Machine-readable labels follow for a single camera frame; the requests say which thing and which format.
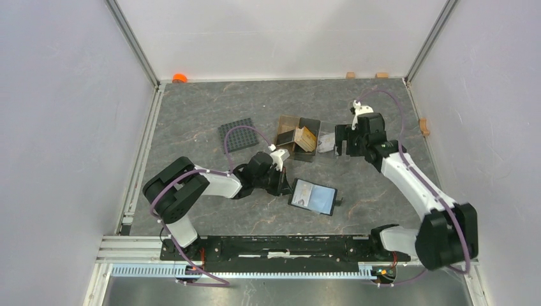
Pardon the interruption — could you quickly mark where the black credit card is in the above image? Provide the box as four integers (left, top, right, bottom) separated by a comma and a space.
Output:
275, 129, 296, 147

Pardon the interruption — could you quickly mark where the curved wooden piece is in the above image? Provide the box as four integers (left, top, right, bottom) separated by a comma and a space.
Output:
419, 118, 431, 137

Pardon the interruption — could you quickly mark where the orange round cap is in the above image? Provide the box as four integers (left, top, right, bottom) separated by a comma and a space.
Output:
172, 73, 188, 84

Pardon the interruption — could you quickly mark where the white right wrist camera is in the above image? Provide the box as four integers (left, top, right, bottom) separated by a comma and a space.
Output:
350, 99, 374, 130

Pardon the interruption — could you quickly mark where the dark grey stud baseplate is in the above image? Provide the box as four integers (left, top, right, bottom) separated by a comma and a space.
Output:
218, 117, 259, 153

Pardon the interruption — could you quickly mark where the black card holder wallet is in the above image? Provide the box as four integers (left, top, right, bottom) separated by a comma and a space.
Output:
288, 178, 343, 216

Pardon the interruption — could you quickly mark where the amber and black organizer box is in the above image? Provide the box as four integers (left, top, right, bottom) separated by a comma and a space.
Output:
274, 115, 322, 163

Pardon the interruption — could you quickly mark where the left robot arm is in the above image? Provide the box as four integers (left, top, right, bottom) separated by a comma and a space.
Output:
142, 149, 292, 260

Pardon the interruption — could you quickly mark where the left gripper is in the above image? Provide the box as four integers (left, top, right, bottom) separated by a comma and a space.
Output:
253, 164, 293, 196

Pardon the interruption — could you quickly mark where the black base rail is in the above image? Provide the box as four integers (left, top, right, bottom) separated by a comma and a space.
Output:
183, 235, 411, 273

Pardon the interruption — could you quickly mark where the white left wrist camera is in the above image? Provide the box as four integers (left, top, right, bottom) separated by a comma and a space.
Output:
268, 144, 290, 172

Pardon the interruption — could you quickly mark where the orange card stack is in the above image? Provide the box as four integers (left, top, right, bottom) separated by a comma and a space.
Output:
294, 126, 317, 152

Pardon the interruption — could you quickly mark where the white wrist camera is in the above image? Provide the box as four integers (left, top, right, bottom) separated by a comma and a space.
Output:
268, 144, 290, 172
350, 99, 374, 130

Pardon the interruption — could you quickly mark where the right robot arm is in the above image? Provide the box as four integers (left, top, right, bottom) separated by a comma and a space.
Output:
334, 112, 479, 273

